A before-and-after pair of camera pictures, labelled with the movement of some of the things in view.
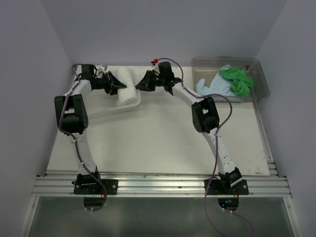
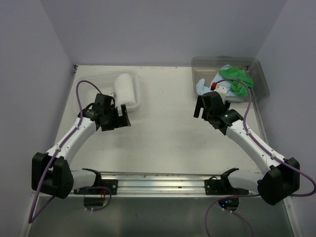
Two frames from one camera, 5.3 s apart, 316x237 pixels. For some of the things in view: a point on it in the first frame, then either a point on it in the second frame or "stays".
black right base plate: [215, 188] stays
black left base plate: [111, 185] stays
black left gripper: [116, 83] -> [120, 121]
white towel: [129, 95] stays
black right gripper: [145, 84] -> [200, 104]
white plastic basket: [77, 71] -> [125, 84]
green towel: [241, 83] stays
